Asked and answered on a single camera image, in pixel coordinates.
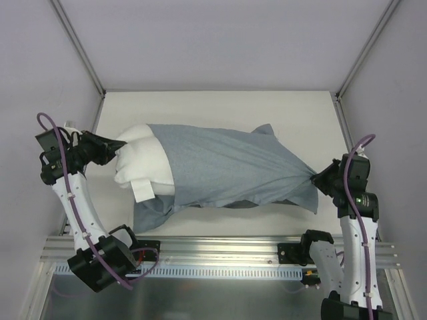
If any white pillow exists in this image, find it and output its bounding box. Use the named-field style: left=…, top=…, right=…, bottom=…
left=114, top=124, right=175, bottom=203

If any grey striped pillowcase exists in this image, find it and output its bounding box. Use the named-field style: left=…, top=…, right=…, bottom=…
left=133, top=124, right=318, bottom=233

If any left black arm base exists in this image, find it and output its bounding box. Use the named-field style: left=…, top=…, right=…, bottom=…
left=129, top=231, right=161, bottom=264

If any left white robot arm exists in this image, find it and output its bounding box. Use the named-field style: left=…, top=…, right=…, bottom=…
left=36, top=127, right=139, bottom=293

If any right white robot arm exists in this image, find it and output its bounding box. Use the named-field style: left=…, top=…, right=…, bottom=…
left=299, top=154, right=393, bottom=319

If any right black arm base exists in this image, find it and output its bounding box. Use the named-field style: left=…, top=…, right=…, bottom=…
left=277, top=229, right=334, bottom=267

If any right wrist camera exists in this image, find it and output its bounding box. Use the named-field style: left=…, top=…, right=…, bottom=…
left=355, top=149, right=368, bottom=159

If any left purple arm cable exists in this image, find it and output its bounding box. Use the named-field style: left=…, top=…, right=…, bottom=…
left=36, top=113, right=134, bottom=290

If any aluminium mounting rail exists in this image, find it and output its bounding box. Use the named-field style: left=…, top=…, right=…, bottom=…
left=40, top=235, right=402, bottom=269

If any white slotted cable duct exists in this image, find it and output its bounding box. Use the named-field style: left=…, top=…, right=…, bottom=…
left=53, top=265, right=304, bottom=281

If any left aluminium frame post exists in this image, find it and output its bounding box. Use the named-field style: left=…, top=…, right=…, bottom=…
left=49, top=0, right=106, bottom=99

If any aluminium frame post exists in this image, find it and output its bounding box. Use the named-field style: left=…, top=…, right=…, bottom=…
left=49, top=0, right=106, bottom=99
left=335, top=0, right=402, bottom=101

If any right aluminium frame post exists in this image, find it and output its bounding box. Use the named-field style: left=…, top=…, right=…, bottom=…
left=335, top=0, right=402, bottom=101

